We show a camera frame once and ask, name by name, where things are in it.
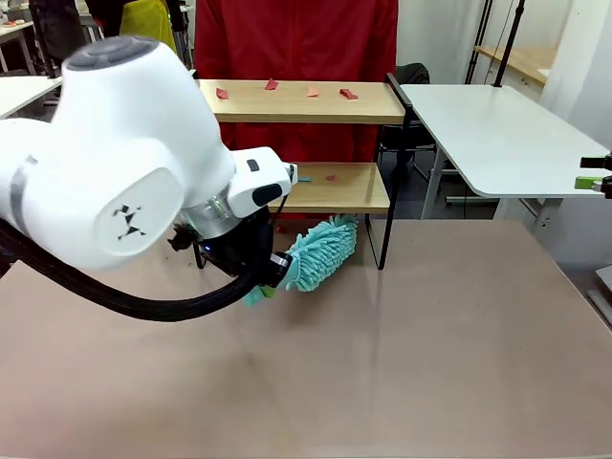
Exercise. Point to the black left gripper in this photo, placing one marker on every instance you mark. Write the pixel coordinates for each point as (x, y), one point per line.
(239, 244)

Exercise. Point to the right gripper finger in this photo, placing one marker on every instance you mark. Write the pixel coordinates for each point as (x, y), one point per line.
(588, 182)
(595, 161)

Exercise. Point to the teal microfiber duster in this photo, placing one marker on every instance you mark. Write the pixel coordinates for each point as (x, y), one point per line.
(325, 248)

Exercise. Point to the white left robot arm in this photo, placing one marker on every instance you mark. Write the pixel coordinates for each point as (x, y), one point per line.
(119, 143)

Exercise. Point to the background wooden shelf board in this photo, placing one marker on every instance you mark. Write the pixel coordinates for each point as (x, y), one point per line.
(518, 59)

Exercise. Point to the black metal wooden shelf rack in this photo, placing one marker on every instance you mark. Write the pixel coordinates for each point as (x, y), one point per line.
(306, 110)

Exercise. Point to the white side table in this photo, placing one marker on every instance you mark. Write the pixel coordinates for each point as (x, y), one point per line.
(502, 138)

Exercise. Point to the white curtain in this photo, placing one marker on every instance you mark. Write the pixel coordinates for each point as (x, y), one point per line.
(578, 52)

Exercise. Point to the black stand pole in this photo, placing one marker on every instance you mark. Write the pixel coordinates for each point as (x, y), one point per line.
(478, 43)
(509, 43)

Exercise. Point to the black office chair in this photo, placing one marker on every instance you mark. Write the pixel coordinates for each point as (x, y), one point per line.
(412, 76)

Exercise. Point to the person in red jacket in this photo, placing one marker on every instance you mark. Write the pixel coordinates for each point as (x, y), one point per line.
(296, 38)

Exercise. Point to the person in yellow apron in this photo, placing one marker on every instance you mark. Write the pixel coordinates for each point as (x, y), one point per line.
(143, 24)

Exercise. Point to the white desk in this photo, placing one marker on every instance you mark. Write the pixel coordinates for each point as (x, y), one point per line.
(24, 93)

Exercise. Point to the person in black clothes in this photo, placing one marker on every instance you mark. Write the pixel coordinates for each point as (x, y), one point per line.
(105, 14)

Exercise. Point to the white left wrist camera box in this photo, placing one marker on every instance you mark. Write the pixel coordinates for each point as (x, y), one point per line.
(258, 184)

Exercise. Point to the grey metal base plate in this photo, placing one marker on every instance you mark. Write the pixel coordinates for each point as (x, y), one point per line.
(603, 291)

